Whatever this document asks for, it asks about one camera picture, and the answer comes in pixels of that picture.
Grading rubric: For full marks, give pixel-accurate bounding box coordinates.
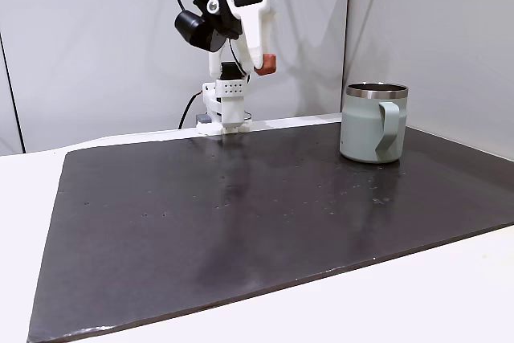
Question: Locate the red cube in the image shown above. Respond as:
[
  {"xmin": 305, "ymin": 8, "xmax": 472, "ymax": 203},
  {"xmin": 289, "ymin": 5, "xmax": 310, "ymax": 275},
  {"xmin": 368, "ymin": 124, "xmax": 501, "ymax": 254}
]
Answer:
[{"xmin": 255, "ymin": 53, "xmax": 278, "ymax": 76}]

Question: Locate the pale green steel-rimmed cup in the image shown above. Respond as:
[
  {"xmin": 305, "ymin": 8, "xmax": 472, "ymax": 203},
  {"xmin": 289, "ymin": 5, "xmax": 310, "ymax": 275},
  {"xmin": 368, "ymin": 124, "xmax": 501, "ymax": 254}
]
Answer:
[{"xmin": 339, "ymin": 82, "xmax": 410, "ymax": 165}]

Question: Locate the black table mat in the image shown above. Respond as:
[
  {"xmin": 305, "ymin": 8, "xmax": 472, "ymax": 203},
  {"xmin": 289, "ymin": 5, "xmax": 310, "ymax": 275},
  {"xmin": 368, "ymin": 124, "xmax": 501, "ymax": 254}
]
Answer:
[{"xmin": 27, "ymin": 121, "xmax": 514, "ymax": 343}]

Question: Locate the black camera box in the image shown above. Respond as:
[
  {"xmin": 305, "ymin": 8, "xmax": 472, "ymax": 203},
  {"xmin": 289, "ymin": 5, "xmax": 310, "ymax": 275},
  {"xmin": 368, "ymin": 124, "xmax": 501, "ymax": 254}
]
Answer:
[{"xmin": 173, "ymin": 0, "xmax": 244, "ymax": 55}]

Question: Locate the black base cable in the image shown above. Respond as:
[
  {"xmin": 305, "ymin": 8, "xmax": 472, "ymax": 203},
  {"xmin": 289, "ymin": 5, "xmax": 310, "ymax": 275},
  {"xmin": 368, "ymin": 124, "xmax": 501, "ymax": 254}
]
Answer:
[{"xmin": 177, "ymin": 92, "xmax": 201, "ymax": 130}]

